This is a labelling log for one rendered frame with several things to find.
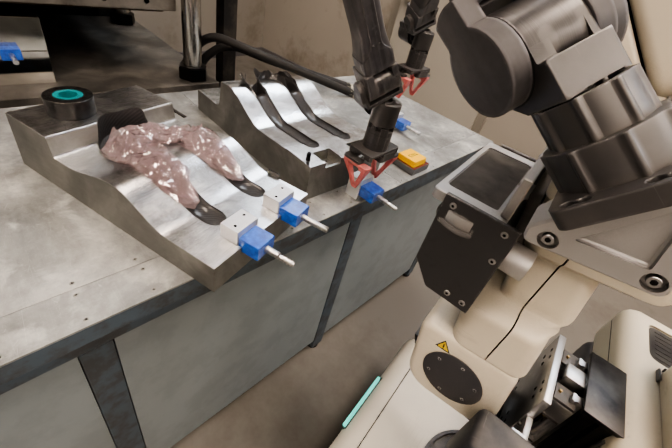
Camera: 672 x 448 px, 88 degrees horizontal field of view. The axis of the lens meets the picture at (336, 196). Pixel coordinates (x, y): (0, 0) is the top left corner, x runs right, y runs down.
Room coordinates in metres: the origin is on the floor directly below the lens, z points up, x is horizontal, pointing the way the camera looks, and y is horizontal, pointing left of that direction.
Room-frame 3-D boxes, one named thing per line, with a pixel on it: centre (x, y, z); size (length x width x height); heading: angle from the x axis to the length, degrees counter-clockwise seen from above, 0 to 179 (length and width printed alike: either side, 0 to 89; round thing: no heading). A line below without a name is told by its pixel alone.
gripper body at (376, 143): (0.70, -0.06, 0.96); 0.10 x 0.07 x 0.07; 145
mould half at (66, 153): (0.54, 0.34, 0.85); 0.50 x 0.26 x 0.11; 70
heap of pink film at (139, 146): (0.55, 0.33, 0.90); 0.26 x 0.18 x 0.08; 70
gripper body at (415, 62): (1.16, -0.14, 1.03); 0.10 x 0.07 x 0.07; 142
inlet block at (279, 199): (0.50, 0.06, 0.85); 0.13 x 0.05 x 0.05; 70
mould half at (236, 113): (0.88, 0.18, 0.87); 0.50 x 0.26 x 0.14; 52
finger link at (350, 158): (0.68, -0.04, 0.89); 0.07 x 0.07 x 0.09; 55
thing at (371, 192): (0.68, -0.09, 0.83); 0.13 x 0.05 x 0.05; 54
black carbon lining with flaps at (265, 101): (0.86, 0.18, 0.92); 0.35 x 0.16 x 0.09; 52
